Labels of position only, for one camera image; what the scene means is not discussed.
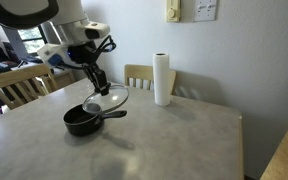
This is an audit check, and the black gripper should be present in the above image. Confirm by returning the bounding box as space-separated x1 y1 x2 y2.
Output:
67 41 112 95

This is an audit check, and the glass lid with black knob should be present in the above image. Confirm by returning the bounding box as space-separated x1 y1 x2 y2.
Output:
82 83 131 116

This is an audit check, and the small wooden side cabinet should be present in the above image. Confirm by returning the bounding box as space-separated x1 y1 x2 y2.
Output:
50 68 77 90

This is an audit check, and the light wooden slatted chair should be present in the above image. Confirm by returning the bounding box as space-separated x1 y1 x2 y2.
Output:
0 63 59 111
123 64 178 96

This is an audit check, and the white paper towel roll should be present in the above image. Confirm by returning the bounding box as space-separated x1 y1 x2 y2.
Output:
152 52 172 107

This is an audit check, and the window with green view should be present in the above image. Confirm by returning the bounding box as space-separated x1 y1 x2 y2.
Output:
17 26 48 54

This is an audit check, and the grey angled panel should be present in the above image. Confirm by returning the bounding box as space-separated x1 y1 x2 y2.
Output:
2 26 29 63

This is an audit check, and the wooden counter top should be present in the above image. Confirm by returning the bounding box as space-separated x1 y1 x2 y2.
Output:
259 102 288 180

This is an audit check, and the black camera cable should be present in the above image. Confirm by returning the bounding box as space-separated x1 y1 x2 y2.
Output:
55 61 86 71

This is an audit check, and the blue and black cable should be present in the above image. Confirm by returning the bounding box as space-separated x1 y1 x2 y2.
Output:
95 34 117 59

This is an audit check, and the black saucepan with handle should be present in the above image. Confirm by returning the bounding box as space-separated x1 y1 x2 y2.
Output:
62 103 128 137

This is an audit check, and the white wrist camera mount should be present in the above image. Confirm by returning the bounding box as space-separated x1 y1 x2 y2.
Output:
36 43 70 68

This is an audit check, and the beige wall thermostat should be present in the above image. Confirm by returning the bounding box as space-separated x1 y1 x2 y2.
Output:
165 0 182 24

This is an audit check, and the white wall switch plate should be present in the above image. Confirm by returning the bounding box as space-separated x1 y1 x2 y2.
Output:
193 0 218 23

